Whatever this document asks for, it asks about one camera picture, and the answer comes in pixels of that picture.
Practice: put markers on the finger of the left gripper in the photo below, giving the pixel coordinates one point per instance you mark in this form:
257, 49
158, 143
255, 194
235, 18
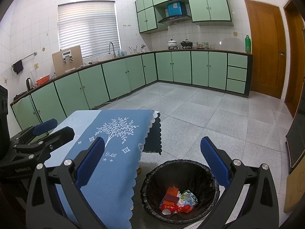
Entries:
28, 134
52, 138

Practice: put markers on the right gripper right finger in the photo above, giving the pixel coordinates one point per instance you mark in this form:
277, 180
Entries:
260, 208

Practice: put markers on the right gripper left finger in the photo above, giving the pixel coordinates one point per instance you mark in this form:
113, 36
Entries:
44, 208

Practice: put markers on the crushed green milk carton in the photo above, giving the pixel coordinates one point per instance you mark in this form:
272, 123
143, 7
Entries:
187, 194

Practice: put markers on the red plastic mesh bag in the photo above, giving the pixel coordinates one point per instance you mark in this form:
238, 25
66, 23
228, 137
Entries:
175, 208

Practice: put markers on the orange foam fruit net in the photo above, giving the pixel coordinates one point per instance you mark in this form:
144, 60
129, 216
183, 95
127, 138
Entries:
173, 191

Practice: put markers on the dark red scouring pad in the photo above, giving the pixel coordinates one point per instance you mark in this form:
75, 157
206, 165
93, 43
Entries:
171, 198

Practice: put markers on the white plastic bag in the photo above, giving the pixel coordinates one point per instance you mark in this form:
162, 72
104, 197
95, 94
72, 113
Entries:
183, 202

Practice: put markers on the red paper cup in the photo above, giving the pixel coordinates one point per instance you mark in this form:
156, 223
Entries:
166, 211

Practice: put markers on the black trash bin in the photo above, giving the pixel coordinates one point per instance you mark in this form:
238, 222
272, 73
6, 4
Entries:
184, 175

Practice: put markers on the chrome kitchen faucet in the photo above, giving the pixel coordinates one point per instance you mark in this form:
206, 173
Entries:
112, 50

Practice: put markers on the green lower kitchen cabinets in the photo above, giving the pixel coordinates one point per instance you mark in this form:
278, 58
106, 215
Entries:
94, 85

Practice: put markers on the green kitchen cabinets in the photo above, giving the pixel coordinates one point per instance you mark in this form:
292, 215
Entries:
94, 85
203, 12

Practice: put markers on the green upper kitchen cabinets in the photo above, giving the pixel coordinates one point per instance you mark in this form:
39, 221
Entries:
203, 12

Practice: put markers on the steel electric kettle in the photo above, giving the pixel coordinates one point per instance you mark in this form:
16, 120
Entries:
29, 84

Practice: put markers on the red plastic basin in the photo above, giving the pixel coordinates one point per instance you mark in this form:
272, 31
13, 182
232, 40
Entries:
43, 80

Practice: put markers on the blue tree-print tablecloth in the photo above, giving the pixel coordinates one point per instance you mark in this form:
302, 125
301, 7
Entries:
126, 133

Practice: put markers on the dark hanging towel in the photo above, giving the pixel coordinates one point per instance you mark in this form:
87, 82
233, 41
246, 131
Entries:
17, 67

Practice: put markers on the brown water purifier box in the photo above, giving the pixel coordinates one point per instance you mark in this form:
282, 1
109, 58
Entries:
67, 60

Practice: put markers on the metal towel bar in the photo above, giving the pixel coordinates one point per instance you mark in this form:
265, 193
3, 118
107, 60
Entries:
33, 54

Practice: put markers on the white window blind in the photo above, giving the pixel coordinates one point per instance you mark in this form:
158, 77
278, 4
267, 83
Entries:
92, 25

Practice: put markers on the white cooking pot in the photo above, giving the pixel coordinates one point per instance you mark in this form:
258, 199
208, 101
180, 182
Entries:
172, 44

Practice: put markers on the black wok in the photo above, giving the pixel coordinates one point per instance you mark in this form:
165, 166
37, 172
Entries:
186, 44

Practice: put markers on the green bottle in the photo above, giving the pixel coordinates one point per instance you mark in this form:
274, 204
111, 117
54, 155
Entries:
247, 44

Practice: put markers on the blue range hood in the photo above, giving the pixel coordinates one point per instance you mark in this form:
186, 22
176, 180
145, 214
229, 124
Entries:
172, 13

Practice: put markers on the wooden door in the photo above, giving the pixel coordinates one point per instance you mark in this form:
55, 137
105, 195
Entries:
295, 25
268, 48

